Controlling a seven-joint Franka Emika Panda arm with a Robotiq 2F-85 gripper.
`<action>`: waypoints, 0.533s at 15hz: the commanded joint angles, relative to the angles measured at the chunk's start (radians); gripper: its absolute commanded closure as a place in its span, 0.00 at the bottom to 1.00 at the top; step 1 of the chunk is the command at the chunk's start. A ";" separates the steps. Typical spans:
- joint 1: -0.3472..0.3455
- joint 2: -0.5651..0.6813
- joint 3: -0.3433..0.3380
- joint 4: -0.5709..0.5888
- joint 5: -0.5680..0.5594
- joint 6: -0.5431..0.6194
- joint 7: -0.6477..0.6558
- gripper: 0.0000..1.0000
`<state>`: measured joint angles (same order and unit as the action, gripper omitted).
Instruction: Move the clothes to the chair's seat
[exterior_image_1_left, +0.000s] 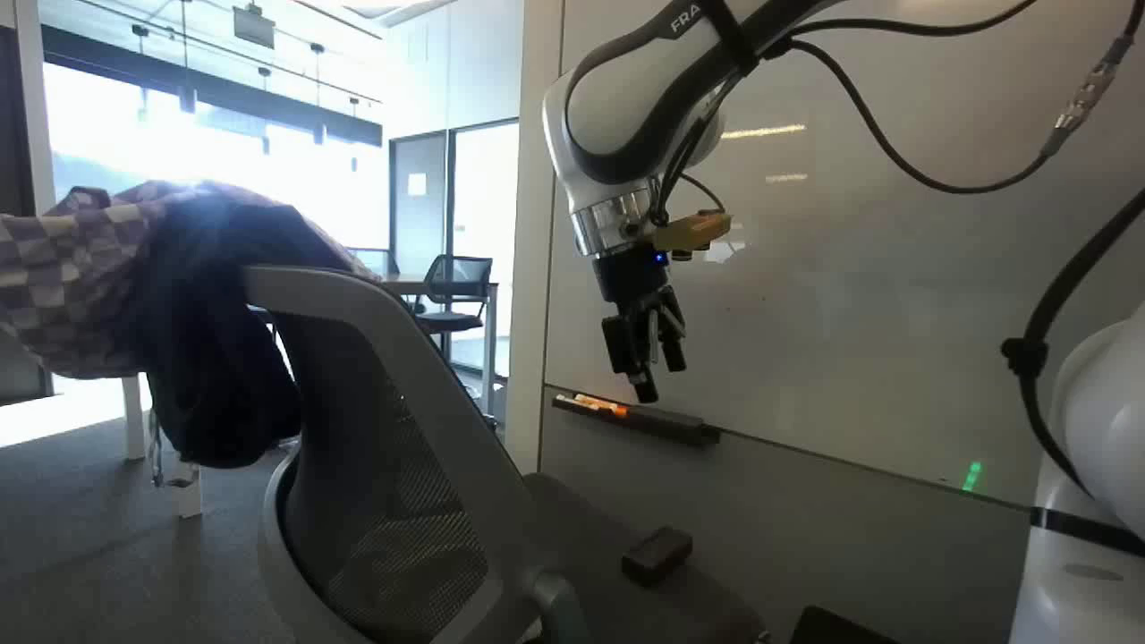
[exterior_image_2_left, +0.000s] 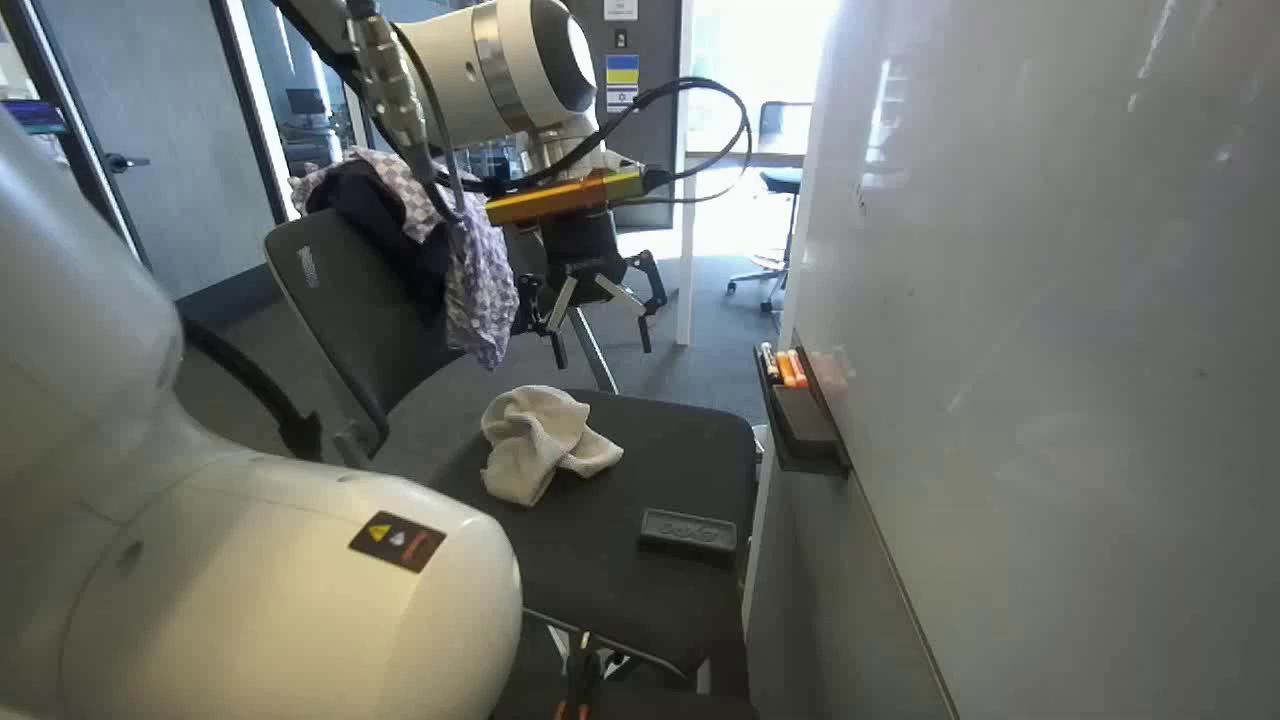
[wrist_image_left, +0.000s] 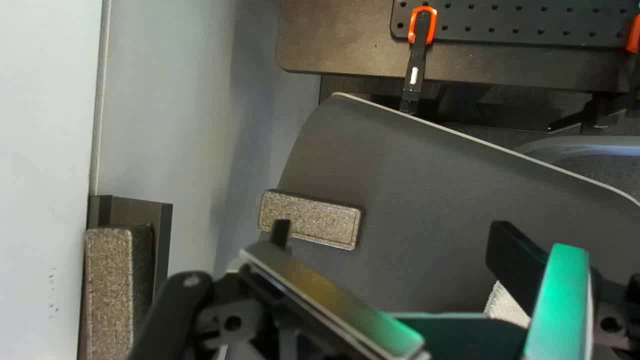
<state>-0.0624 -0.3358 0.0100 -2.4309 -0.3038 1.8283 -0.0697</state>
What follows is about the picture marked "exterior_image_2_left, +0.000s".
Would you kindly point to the black whiteboard eraser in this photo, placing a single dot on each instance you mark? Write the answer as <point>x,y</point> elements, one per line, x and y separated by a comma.
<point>685,530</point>

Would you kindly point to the white towel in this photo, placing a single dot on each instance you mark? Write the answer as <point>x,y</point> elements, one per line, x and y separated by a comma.
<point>535,433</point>

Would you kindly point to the background office chair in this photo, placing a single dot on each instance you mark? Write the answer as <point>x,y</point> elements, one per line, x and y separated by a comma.
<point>783,141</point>

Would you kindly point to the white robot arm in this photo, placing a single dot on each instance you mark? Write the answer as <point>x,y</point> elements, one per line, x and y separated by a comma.
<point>153,571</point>

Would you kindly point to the white table leg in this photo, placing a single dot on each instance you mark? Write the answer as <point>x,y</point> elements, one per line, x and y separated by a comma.
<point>685,212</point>

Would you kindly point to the orange marker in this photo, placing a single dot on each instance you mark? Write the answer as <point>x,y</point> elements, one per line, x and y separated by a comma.
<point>789,371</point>

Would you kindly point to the yellow wrist camera mount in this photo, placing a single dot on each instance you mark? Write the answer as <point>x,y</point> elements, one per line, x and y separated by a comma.
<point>573,198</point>

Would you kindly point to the whiteboard marker tray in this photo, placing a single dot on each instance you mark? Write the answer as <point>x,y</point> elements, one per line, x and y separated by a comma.
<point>800,423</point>

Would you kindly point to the grey door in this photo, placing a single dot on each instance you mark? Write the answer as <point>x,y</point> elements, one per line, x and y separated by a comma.
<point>170,125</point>

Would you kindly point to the grey office chair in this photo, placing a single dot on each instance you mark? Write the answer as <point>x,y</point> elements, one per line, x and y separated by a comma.
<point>330,340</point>

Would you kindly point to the dark navy garment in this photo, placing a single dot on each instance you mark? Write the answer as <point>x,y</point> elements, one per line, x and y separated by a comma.
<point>377,212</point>

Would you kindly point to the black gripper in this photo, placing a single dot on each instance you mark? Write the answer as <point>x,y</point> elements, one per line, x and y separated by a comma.
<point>582,252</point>

